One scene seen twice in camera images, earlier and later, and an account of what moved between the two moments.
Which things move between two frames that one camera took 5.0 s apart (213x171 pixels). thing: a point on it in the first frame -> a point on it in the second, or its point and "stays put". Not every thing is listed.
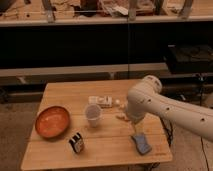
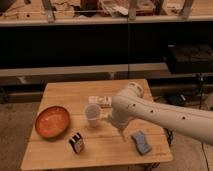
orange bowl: (52, 121) stays put
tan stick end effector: (139, 128) -> (122, 134)
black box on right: (190, 58) stays put
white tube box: (104, 101) stays put
